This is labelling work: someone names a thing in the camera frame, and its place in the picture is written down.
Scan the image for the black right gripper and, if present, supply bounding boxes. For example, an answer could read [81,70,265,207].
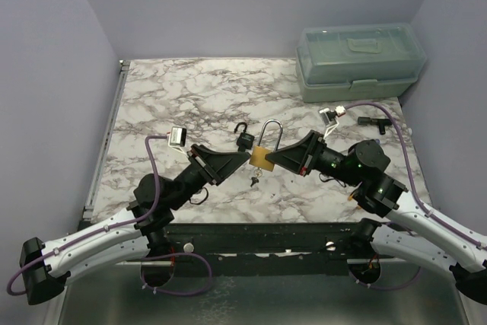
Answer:
[266,129,362,186]

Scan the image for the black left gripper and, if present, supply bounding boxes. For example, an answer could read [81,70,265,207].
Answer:
[168,145,250,212]

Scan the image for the black padlock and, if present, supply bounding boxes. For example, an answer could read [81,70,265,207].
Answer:
[234,122,255,152]

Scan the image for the brass padlock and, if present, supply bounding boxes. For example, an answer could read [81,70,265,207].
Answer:
[249,119,283,172]

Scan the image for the silver key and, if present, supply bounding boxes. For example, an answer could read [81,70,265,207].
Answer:
[250,168,263,187]

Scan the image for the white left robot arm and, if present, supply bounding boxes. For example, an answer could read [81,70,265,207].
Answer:
[20,145,250,305]

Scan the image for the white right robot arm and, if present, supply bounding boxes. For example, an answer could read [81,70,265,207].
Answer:
[266,131,486,304]

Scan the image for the black T-shaped tool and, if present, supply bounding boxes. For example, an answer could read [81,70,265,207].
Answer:
[357,116,393,135]

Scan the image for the green translucent plastic toolbox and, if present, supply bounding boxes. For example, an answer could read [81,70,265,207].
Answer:
[296,23,427,103]

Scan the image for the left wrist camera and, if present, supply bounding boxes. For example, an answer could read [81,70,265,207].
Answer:
[167,126,187,155]

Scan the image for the yellow-handled pliers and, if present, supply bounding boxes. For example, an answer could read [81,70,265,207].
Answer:
[348,191,361,209]

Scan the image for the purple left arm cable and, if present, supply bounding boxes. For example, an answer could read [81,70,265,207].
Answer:
[6,133,172,298]

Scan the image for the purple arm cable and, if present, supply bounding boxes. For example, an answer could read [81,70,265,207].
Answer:
[342,100,487,250]
[6,133,172,298]

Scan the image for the black base frame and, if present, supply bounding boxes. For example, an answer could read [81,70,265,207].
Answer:
[146,218,382,277]

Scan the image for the aluminium side rail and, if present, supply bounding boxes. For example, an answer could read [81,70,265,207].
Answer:
[81,59,131,221]

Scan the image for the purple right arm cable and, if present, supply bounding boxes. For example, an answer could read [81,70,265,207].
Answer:
[342,100,487,250]

